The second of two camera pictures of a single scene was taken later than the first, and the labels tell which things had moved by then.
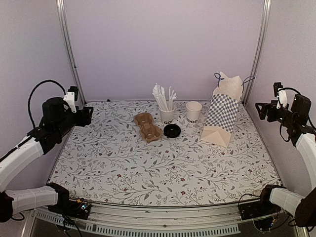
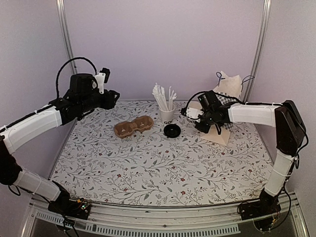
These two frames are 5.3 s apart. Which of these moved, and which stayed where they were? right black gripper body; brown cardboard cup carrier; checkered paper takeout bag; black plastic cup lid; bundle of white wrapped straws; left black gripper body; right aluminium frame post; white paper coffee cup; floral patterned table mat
Moved: brown cardboard cup carrier; right black gripper body; left black gripper body
Stayed: bundle of white wrapped straws; right aluminium frame post; checkered paper takeout bag; black plastic cup lid; white paper coffee cup; floral patterned table mat
